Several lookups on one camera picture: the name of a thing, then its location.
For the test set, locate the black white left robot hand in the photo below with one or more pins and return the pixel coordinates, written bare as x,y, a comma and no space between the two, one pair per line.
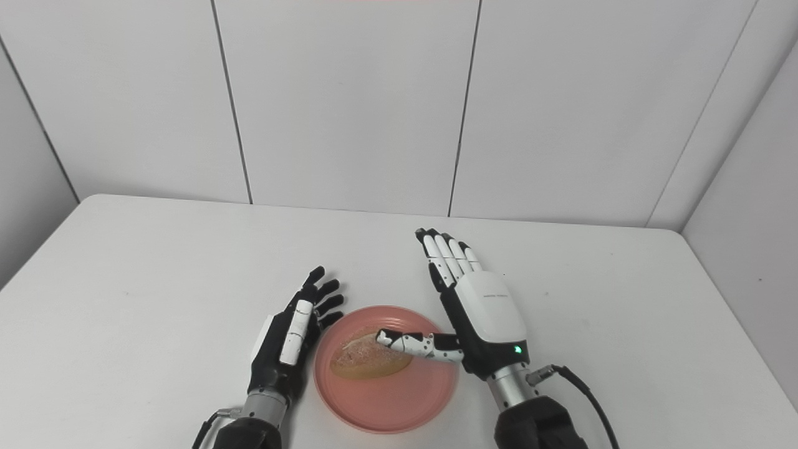
271,355

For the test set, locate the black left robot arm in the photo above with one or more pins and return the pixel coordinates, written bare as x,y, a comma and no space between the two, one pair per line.
259,424

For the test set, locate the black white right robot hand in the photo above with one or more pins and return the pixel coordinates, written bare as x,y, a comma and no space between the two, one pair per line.
489,312

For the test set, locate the pink round plate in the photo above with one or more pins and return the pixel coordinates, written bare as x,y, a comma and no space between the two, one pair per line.
393,402

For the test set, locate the golden bread roll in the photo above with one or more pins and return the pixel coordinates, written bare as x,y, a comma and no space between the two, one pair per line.
365,362

